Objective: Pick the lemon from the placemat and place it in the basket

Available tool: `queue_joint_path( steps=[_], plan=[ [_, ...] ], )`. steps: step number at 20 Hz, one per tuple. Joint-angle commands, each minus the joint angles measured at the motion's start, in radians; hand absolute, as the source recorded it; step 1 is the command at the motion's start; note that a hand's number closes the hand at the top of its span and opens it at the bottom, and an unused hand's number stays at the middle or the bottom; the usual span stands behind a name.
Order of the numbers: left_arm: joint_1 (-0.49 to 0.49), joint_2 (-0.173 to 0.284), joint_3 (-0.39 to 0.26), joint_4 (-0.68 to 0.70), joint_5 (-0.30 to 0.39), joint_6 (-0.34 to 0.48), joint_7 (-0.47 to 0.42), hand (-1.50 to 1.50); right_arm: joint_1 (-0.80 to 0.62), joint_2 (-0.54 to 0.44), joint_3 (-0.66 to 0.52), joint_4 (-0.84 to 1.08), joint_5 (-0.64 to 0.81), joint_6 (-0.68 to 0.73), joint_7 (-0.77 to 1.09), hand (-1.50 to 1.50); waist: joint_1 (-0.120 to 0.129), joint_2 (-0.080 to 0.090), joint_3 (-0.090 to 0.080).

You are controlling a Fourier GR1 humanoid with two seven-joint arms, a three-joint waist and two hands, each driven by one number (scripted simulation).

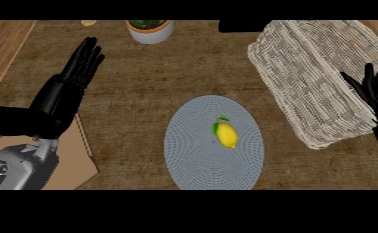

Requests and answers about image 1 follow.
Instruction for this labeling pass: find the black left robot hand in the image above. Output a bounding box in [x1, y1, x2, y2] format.
[0, 36, 107, 140]

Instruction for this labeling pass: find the white wicker basket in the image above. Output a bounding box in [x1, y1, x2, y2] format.
[247, 20, 378, 150]

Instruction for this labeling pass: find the yellow lemon with green leaves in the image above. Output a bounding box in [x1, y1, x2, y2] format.
[212, 115, 240, 150]

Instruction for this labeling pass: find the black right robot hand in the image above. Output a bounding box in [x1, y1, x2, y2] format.
[340, 62, 378, 122]

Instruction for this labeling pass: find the grey oval placemat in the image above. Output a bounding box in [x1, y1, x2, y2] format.
[163, 94, 266, 191]

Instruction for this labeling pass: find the white plant pot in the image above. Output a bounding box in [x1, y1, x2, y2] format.
[125, 20, 176, 45]

